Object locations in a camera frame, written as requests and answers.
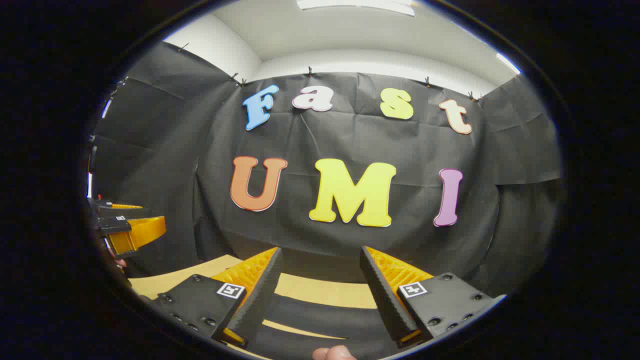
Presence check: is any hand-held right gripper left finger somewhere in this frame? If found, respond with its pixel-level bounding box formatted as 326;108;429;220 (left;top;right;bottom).
149;246;286;349

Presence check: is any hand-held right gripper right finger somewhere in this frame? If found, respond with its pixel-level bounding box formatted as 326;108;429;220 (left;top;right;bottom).
359;245;507;350

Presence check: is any black backdrop cloth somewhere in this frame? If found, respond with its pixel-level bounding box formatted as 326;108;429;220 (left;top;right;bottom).
92;41;563;301

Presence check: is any ceiling light panel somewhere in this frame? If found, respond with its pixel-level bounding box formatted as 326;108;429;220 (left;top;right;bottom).
296;0;416;17

